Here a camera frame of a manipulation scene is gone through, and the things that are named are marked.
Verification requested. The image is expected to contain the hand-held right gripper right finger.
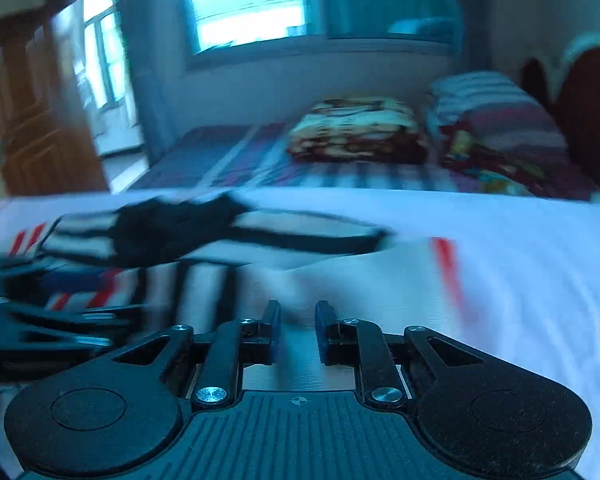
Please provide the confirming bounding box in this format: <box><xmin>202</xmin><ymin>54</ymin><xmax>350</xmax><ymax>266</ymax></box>
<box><xmin>315</xmin><ymin>301</ymin><xmax>486</xmax><ymax>407</ymax></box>

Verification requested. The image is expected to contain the colourful printed quilt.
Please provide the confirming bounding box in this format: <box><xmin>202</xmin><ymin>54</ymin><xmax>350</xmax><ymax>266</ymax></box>
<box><xmin>441</xmin><ymin>129</ymin><xmax>553</xmax><ymax>197</ymax></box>

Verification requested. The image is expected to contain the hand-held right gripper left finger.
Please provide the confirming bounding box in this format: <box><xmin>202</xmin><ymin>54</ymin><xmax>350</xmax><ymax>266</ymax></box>
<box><xmin>111</xmin><ymin>300</ymin><xmax>282</xmax><ymax>409</ymax></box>

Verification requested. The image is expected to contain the large bright window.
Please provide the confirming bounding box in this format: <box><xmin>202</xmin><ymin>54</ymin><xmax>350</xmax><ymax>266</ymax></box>
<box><xmin>181</xmin><ymin>0</ymin><xmax>327</xmax><ymax>57</ymax></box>

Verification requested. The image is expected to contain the striped white knit sweater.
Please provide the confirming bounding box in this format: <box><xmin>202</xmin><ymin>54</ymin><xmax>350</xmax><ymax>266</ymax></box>
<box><xmin>10</xmin><ymin>192</ymin><xmax>469</xmax><ymax>353</ymax></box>

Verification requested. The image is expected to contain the small window behind doorway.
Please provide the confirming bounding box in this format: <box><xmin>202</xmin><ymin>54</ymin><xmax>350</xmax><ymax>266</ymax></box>
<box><xmin>75</xmin><ymin>0</ymin><xmax>142</xmax><ymax>113</ymax></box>

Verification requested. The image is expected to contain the dark red wooden headboard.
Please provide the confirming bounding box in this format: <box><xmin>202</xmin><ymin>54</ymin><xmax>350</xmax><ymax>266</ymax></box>
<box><xmin>521</xmin><ymin>34</ymin><xmax>600</xmax><ymax>193</ymax></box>

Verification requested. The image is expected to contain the striped purple bed cover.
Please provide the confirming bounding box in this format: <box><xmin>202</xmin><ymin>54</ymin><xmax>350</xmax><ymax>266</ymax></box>
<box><xmin>129</xmin><ymin>122</ymin><xmax>598</xmax><ymax>202</ymax></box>

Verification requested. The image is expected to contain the striped pillow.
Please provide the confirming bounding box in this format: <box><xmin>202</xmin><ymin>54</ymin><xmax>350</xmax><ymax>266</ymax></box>
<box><xmin>426</xmin><ymin>72</ymin><xmax>569</xmax><ymax>153</ymax></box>

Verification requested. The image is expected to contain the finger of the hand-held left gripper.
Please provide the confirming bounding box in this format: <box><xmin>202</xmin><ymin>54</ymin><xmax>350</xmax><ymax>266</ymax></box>
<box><xmin>0</xmin><ymin>296</ymin><xmax>147</xmax><ymax>333</ymax></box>
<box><xmin>0</xmin><ymin>255</ymin><xmax>112</xmax><ymax>297</ymax></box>

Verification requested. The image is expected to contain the brown wooden door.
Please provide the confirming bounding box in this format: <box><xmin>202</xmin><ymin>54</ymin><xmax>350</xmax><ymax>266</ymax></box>
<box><xmin>0</xmin><ymin>5</ymin><xmax>112</xmax><ymax>197</ymax></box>

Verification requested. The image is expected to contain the folded printed blanket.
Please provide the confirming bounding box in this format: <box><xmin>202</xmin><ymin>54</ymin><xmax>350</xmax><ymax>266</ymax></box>
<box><xmin>286</xmin><ymin>97</ymin><xmax>429</xmax><ymax>164</ymax></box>

